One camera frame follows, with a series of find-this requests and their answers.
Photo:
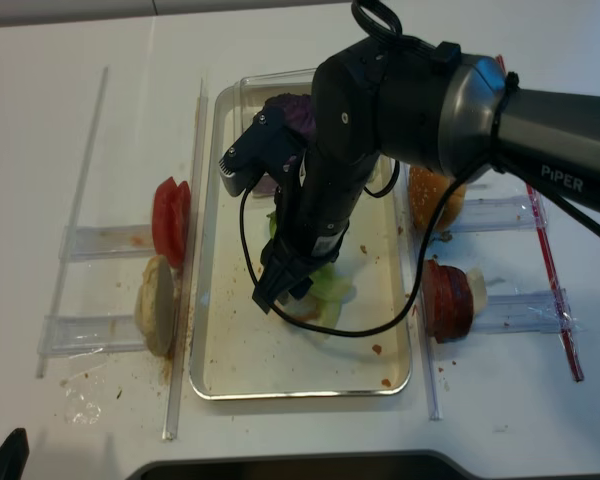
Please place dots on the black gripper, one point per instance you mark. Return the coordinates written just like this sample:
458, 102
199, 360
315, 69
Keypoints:
285, 269

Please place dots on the green lettuce leaves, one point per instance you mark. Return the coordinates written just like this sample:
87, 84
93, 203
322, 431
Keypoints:
332, 288

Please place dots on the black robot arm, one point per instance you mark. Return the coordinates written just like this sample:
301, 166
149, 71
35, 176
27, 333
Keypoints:
437, 108

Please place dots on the front tomato slice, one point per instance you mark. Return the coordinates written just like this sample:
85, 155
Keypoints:
162, 222

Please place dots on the tomato slice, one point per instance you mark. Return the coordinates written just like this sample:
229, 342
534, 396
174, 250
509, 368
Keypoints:
181, 215
162, 222

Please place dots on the rear tomato slice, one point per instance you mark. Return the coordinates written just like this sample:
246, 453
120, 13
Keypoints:
181, 215

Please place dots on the sliced dark meat patties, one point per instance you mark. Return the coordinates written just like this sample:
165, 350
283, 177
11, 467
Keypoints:
448, 302

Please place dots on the white cheese slice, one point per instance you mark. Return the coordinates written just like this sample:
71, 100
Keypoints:
477, 286

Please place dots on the bun bottom on tray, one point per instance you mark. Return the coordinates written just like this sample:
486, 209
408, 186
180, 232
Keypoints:
305, 310

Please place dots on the silver metal tray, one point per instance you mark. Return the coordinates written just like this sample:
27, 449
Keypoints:
239, 352

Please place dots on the upright bun half left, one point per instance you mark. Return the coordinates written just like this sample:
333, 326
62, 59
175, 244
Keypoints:
154, 313

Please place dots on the sesame bun top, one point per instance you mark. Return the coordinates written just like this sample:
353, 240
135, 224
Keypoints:
424, 192

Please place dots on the purple cabbage leaves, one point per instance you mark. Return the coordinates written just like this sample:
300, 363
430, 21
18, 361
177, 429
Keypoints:
299, 117

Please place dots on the plain bun half right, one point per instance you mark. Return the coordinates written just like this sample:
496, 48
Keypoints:
452, 209

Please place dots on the clear plastic container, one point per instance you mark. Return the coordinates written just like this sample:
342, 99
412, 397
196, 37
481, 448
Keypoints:
250, 95

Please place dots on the clear holder upper left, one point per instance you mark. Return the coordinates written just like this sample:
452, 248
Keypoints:
111, 242

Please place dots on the clear holder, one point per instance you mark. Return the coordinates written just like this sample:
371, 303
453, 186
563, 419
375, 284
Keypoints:
515, 213
76, 335
536, 312
111, 242

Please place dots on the dark base bottom edge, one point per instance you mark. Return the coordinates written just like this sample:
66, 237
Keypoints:
364, 466

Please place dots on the clear holder lower left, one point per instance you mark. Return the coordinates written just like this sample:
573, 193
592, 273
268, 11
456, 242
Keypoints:
76, 335

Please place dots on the clear holder upper right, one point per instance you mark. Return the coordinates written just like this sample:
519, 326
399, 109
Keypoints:
515, 213

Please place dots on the clear holder lower right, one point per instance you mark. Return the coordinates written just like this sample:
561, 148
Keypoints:
536, 312

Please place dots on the red plastic strip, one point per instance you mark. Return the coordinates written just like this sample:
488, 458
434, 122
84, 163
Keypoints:
545, 268

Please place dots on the black object bottom left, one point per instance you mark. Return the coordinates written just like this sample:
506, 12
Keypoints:
14, 453

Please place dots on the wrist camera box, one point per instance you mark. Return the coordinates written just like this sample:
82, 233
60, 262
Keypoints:
269, 146

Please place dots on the clear rail left of tray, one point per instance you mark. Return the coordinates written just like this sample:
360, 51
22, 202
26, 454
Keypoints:
172, 411

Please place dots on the clear rail of tray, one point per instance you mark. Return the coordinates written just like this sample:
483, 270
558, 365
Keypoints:
172, 411
418, 312

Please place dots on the clear rail right of tray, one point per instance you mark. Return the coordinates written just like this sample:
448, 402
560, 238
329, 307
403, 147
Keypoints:
418, 312

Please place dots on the clear far left rail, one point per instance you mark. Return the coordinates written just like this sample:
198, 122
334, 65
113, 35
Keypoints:
71, 226

